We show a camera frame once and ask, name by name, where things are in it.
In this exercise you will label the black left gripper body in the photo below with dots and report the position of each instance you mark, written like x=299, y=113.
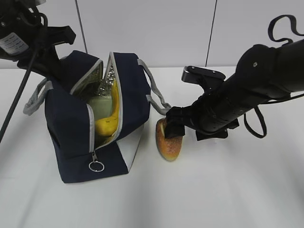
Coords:
x=18, y=46

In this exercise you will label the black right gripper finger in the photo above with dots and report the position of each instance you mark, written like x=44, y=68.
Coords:
x=174, y=128

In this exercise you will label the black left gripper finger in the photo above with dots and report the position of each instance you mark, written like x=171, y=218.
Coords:
x=61, y=72

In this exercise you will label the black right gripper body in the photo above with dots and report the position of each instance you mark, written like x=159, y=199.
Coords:
x=210, y=115

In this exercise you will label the brown bread roll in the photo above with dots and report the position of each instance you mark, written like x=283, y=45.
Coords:
x=168, y=148

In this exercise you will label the green lidded food container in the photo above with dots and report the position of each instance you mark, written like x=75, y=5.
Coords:
x=101, y=106

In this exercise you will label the navy blue lunch bag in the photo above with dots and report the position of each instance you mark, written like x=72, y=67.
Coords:
x=87, y=149

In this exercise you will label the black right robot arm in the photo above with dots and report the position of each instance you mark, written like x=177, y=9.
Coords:
x=262, y=74

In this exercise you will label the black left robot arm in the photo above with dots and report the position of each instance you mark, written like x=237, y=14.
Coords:
x=17, y=14

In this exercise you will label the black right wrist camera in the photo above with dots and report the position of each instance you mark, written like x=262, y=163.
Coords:
x=207, y=79

